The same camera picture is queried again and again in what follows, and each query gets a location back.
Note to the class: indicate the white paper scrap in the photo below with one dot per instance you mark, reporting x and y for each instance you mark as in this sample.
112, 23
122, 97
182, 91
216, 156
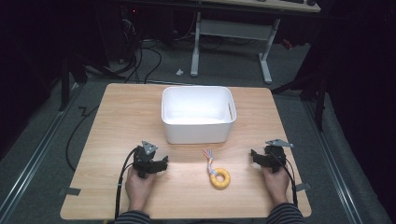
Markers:
179, 72

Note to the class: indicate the white plastic bin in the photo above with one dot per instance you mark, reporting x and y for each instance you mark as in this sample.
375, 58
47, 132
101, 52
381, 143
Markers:
197, 115

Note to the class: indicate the white frame desk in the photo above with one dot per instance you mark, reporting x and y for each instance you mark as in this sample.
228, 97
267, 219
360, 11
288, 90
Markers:
233, 29

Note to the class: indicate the person's right hand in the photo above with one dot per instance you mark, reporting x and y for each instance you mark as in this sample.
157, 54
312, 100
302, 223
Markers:
275, 185

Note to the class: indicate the person's left hand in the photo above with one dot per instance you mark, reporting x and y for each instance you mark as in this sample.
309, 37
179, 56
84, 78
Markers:
139, 188

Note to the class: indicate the grey tape piece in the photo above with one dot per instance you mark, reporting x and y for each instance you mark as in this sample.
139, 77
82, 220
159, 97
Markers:
70, 191
303, 187

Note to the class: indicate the dark computer tower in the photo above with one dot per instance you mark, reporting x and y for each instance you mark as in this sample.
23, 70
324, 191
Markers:
129, 31

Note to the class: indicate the metal floor rail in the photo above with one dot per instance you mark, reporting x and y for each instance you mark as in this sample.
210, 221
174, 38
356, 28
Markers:
334, 161
34, 149

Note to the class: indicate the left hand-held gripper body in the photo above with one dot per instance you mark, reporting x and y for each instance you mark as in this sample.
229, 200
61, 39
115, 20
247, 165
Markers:
144, 160

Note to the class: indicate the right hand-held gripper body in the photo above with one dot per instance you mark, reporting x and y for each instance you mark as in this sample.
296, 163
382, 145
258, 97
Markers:
275, 155

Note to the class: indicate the black stand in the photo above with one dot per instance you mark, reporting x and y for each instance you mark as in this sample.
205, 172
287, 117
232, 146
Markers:
319, 99
67, 84

